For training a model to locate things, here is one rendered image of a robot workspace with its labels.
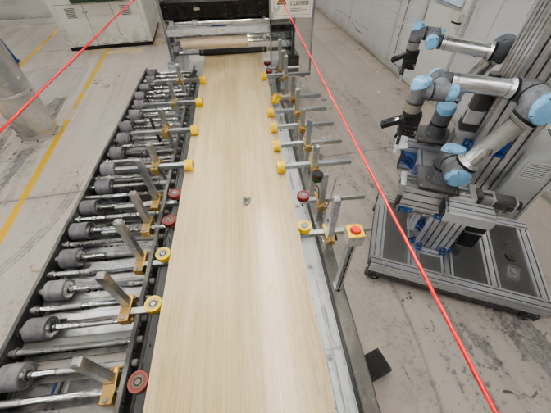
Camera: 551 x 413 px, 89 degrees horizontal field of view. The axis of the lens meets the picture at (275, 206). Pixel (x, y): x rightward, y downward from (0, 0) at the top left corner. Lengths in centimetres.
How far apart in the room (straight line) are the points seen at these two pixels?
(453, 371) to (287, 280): 147
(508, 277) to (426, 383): 104
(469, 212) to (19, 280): 348
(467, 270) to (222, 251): 193
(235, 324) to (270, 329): 16
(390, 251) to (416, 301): 44
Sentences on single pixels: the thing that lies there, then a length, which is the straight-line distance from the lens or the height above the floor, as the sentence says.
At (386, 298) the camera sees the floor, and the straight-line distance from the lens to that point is 254.
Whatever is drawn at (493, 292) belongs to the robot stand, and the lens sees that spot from 266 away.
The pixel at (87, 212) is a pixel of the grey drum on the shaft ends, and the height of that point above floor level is 81.
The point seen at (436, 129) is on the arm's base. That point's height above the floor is 111.
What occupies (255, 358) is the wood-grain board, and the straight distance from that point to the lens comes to 132.
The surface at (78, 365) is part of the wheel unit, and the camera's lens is 131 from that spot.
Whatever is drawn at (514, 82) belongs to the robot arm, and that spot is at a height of 163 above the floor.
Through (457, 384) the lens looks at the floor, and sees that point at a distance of 251.
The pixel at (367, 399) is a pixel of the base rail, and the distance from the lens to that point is 154.
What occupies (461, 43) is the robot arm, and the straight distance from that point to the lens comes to 210.
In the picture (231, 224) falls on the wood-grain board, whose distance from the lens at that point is 167.
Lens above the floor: 218
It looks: 47 degrees down
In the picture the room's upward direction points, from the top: 1 degrees counter-clockwise
